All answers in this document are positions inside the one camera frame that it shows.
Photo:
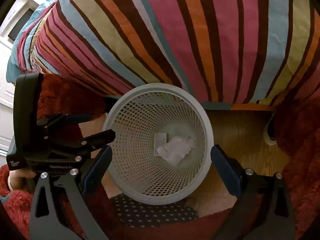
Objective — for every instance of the star-patterned dark slipper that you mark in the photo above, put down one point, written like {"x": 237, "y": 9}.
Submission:
{"x": 139, "y": 215}

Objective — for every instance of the crumpled white paper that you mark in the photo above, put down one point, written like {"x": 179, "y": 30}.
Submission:
{"x": 173, "y": 151}

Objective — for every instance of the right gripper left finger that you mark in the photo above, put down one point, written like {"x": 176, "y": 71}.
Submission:
{"x": 59, "y": 211}

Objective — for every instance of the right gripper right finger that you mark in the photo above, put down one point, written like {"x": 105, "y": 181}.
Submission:
{"x": 263, "y": 208}

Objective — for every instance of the person's left hand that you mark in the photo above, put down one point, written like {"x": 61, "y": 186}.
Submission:
{"x": 18, "y": 179}

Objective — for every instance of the red fuzzy left sleeve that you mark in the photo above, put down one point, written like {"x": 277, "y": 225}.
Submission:
{"x": 16, "y": 203}

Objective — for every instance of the red fuzzy right sleeve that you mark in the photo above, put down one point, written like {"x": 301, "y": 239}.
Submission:
{"x": 297, "y": 134}

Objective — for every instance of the colourful striped bedspread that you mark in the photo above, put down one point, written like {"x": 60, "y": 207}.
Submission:
{"x": 229, "y": 51}

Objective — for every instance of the white mesh waste basket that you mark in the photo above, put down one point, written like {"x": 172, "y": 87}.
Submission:
{"x": 136, "y": 118}

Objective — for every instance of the red fuzzy sleeve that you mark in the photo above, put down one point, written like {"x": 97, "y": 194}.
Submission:
{"x": 16, "y": 203}
{"x": 297, "y": 134}

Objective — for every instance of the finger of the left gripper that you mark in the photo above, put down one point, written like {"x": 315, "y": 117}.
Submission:
{"x": 98, "y": 140}

